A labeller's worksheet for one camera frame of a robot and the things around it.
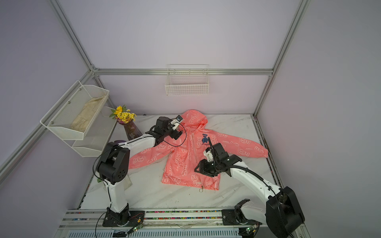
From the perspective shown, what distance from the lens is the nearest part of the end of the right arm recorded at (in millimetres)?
592

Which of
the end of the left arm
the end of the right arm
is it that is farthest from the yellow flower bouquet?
the end of the right arm

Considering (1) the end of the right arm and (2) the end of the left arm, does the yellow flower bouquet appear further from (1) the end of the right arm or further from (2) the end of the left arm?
(1) the end of the right arm
